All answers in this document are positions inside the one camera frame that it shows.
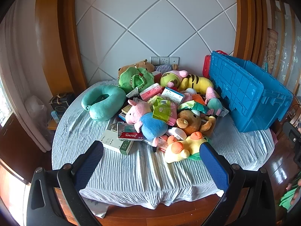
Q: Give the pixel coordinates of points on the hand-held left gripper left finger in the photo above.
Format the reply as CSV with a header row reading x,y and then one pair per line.
x,y
90,162

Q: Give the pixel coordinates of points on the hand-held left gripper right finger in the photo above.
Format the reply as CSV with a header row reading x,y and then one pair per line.
x,y
212,164

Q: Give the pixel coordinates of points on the yellow duck plush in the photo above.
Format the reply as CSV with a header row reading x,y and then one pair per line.
x,y
188,146

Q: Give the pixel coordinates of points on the pink and teal plush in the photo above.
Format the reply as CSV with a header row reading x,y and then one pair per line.
x,y
215,104

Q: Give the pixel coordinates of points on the green plastic packet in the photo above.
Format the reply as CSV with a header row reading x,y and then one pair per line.
x,y
195,106

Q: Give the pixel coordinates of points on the blue plastic crate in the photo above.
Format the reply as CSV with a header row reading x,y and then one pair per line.
x,y
247,94

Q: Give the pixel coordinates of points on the pink pig plush blue body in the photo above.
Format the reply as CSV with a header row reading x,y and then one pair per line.
x,y
150,124

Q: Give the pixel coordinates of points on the lime green packet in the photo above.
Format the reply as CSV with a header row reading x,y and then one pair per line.
x,y
162,109

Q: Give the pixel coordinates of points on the round wooden desktop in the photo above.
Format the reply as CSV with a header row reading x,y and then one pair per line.
x,y
141,213

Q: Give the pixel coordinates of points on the white green medicine box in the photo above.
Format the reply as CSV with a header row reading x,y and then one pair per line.
x,y
115,143

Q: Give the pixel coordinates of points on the white cloth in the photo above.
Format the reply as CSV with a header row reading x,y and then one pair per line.
x,y
96,207

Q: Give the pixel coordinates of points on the white plastic bottle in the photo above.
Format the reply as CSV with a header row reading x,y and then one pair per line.
x,y
177,133

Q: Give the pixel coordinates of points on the red white medicine box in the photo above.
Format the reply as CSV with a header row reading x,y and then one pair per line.
x,y
128,133

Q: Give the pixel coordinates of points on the green neck pillow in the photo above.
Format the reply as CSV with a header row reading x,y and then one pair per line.
x,y
94,113

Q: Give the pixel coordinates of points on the clear plastic wrapper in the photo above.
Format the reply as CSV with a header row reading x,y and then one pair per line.
x,y
223,111

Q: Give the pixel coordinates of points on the orange white medicine box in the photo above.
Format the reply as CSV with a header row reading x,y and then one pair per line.
x,y
162,144

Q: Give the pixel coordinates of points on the green cloth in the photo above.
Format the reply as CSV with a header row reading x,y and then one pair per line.
x,y
285,200

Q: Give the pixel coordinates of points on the small cream box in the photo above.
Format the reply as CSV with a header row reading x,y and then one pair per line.
x,y
126,109

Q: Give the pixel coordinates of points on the black gift box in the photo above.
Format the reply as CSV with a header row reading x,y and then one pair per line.
x,y
62,102

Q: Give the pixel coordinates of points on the orange plush toy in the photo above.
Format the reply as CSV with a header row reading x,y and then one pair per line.
x,y
198,98

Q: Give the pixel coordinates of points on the dark wooden cabinet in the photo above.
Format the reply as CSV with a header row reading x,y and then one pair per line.
x,y
21,146

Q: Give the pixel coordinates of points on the clear plastic bag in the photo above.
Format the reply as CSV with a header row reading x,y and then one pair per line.
x,y
35,108

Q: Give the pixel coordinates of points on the white blue medicine box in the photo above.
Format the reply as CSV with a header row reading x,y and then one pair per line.
x,y
172,95

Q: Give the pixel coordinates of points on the yellow tiger plush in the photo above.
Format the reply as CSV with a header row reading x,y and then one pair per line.
x,y
197,82

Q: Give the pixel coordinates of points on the green frog plush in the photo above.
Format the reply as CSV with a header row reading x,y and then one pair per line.
x,y
131,77

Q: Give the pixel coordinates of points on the pink and lime pig plush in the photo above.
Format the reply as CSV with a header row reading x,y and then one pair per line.
x,y
170,78

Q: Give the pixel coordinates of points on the rolled patterned carpet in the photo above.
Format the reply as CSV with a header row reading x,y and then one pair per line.
x,y
271,49

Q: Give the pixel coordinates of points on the red plastic basket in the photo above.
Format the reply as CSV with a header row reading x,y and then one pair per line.
x,y
207,66

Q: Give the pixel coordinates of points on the patterned glass door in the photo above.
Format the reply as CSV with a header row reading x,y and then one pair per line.
x,y
287,40

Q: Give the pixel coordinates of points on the white curtain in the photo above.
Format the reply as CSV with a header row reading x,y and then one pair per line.
x,y
25,75

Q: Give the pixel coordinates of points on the brown bear plush striped shirt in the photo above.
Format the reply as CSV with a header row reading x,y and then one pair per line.
x,y
144,66

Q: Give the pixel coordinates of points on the wooden wall frame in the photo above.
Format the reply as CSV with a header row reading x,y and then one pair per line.
x,y
249,16
63,40

